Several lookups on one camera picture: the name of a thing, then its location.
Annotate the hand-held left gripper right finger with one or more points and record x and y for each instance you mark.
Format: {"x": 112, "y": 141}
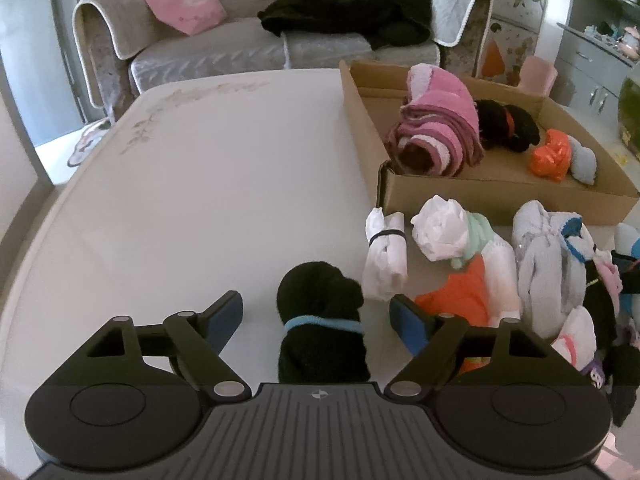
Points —
{"x": 407, "y": 325}

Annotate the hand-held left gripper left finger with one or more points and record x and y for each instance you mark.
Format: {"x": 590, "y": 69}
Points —
{"x": 225, "y": 315}

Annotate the black sock roll blue band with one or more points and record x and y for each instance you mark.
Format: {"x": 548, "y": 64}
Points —
{"x": 320, "y": 300}

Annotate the cardboard box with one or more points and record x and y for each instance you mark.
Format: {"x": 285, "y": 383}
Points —
{"x": 505, "y": 165}

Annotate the white desktop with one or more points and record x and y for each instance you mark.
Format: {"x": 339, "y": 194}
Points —
{"x": 200, "y": 185}

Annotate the orange sock bundle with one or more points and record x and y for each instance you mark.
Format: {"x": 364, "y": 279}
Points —
{"x": 460, "y": 295}

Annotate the white cloth roll black band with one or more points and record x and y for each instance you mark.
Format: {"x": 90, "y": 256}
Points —
{"x": 385, "y": 265}

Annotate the white mint sock bundle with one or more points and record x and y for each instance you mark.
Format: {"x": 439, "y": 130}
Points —
{"x": 440, "y": 227}

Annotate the mint green sock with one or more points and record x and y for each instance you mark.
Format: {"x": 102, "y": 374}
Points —
{"x": 480, "y": 232}

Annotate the white sock pink stripe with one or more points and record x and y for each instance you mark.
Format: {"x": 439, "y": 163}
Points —
{"x": 577, "y": 330}

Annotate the pink towel roll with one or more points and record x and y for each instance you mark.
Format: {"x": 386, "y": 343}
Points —
{"x": 440, "y": 120}

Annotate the orange sock in box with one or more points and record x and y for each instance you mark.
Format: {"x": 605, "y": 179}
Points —
{"x": 547, "y": 157}

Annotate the black sock roll orange band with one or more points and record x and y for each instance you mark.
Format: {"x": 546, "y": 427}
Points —
{"x": 495, "y": 125}

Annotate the patterned floor mat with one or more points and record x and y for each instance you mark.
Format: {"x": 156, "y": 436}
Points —
{"x": 87, "y": 142}

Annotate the white sock blue mesh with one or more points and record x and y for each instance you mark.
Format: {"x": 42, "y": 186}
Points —
{"x": 627, "y": 240}

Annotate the grey sofa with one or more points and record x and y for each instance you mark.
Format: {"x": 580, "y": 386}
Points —
{"x": 210, "y": 50}

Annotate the pink plastic stool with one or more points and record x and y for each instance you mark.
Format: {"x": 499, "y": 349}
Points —
{"x": 537, "y": 75}

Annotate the green glass jar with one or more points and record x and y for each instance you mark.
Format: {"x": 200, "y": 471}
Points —
{"x": 630, "y": 110}

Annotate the pink cushion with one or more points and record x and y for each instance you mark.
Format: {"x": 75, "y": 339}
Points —
{"x": 182, "y": 0}

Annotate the black jacket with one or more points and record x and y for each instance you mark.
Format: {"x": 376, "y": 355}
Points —
{"x": 350, "y": 10}

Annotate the grey cabinet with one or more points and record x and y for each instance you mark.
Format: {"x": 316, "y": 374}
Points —
{"x": 585, "y": 55}

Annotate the white quilted armrest cover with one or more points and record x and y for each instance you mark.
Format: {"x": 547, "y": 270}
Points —
{"x": 460, "y": 0}

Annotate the blue grey door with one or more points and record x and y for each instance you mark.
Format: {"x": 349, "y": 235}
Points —
{"x": 40, "y": 35}

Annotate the floral printed panel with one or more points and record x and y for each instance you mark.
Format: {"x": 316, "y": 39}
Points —
{"x": 510, "y": 0}

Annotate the pink ceramic pot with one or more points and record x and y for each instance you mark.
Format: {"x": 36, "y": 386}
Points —
{"x": 630, "y": 40}

